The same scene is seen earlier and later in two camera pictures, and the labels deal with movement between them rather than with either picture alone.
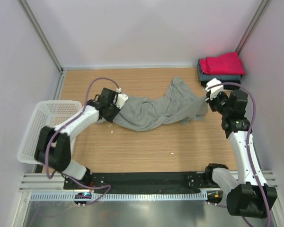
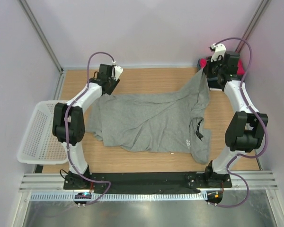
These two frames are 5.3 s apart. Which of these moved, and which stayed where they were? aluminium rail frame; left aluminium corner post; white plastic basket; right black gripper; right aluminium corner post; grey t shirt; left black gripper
Moved: grey t shirt; left black gripper; right black gripper
Stayed: right aluminium corner post; white plastic basket; left aluminium corner post; aluminium rail frame
